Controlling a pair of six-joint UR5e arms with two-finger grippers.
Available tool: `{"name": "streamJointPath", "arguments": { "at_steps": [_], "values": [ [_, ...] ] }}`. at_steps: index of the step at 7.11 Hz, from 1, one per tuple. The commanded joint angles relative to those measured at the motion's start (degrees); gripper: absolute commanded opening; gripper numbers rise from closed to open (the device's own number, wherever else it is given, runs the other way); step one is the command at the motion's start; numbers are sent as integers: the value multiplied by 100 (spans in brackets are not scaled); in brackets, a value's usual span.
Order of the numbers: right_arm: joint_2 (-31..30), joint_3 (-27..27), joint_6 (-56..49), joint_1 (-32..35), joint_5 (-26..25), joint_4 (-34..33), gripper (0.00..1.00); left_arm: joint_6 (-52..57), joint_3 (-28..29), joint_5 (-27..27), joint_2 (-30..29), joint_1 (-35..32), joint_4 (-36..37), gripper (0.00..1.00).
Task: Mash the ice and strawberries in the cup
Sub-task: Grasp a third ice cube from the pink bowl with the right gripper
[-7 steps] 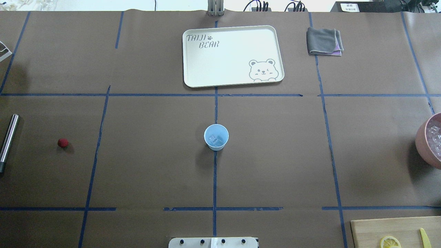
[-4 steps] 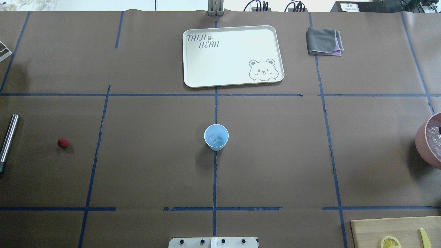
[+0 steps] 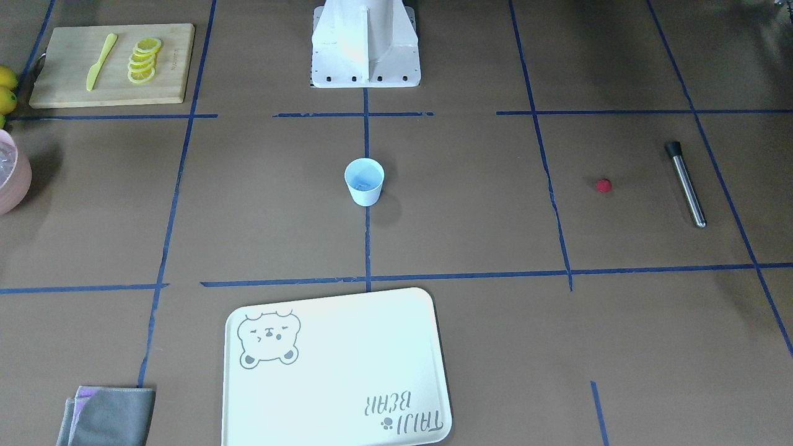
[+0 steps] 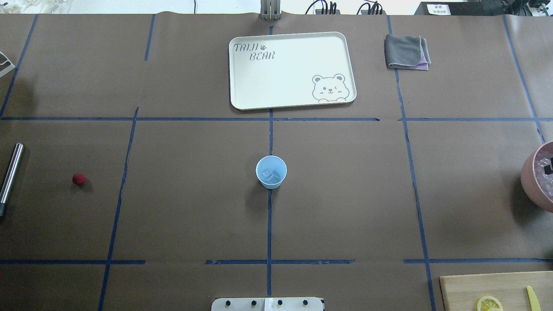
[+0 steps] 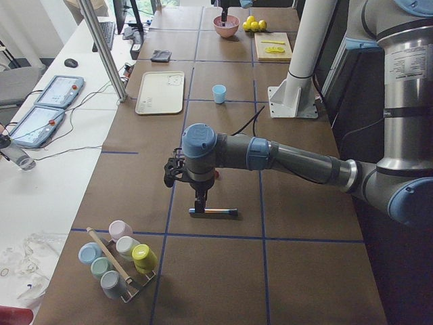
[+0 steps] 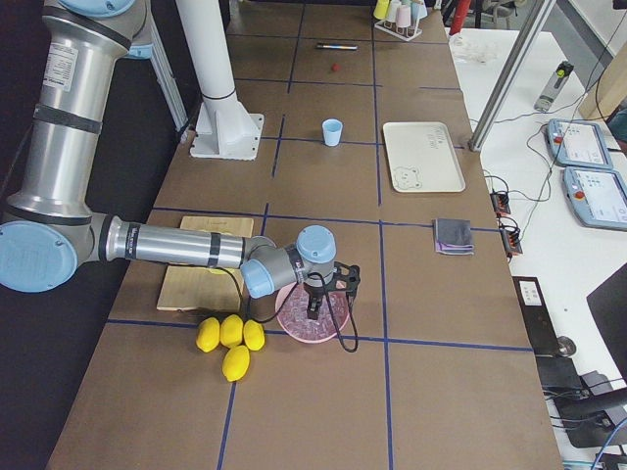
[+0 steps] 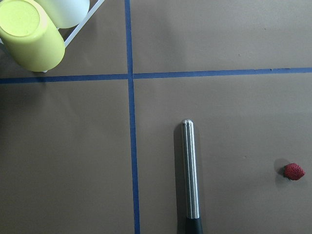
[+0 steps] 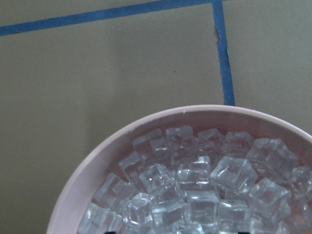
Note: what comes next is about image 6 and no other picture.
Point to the wooden cutting board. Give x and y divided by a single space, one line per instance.
188 288

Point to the clear drink bottle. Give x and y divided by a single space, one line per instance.
553 87

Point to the steel muddler black tip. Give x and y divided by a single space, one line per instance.
336 46

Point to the cream bear tray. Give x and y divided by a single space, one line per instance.
422 158

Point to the teach pendant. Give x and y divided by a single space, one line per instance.
597 196
578 143

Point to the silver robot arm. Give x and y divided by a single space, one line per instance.
48 231

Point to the yellow lemon right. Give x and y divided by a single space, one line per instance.
253 335

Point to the rack of pastel cups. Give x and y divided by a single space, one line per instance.
400 18

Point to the yellow lemon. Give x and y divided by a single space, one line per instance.
231 331
236 363
253 335
208 335

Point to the pink bowl of ice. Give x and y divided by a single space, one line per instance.
291 306

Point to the aluminium frame post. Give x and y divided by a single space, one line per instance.
520 50

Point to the lower teach pendant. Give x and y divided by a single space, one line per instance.
597 196

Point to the yellow lemon middle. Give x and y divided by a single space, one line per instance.
231 331

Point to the light blue paper cup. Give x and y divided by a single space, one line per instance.
332 130

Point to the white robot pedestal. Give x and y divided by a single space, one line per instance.
224 128

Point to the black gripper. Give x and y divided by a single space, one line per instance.
313 293

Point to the yellow lemon far left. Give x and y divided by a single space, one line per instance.
208 335

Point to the yellow lemon front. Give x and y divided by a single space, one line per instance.
236 363

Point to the grey purple folded cloth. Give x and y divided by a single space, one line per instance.
453 236

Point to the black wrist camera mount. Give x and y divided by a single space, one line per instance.
346 279

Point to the upper teach pendant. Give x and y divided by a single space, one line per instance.
578 143

